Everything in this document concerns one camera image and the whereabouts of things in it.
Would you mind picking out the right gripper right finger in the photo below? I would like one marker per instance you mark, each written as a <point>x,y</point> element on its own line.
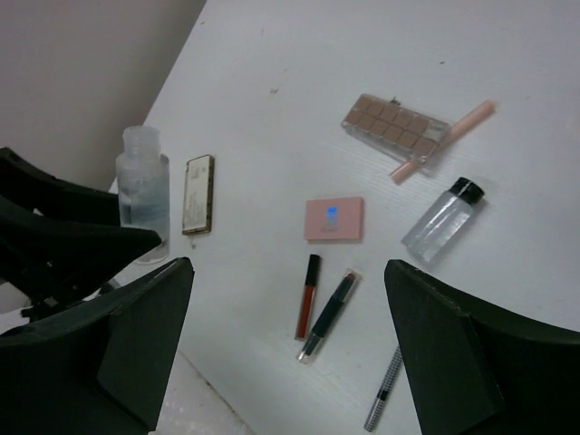
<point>477,368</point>

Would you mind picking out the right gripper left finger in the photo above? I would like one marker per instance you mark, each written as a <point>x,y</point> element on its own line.
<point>100,367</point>

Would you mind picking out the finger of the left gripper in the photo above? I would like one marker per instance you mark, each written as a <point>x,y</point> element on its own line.
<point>58,263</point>
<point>33,189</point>

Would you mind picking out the houndstooth eyeliner pen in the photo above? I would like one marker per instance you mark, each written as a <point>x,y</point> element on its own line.
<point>375,412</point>

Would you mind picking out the dark teal lipstick crayon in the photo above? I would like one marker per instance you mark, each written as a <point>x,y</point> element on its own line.
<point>331,312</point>

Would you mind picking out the clear bottle black cap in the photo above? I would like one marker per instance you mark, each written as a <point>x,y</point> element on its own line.
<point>443,220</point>

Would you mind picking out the red lip gloss tube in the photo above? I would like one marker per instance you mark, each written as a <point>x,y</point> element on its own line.
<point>307,301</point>

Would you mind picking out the pink concealer tube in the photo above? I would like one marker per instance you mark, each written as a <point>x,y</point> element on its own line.
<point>458,130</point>

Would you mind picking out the pink square compact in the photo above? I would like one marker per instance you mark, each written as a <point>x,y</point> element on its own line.
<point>334,219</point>

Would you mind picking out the brown eyeshadow palette clear case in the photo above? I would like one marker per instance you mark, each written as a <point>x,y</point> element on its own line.
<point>393,129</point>

